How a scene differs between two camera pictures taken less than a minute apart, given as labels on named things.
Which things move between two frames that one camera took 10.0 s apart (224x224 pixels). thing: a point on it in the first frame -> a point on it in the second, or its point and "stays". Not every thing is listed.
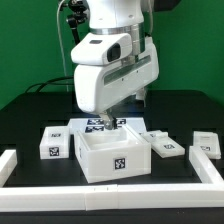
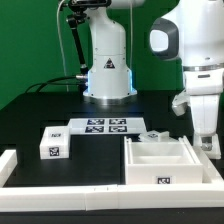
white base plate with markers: [97, 124] stays
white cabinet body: [110, 154] -> [162, 163]
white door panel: [158, 137] stays
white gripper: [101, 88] -> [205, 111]
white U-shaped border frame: [112, 197] stays
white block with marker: [55, 143] stays
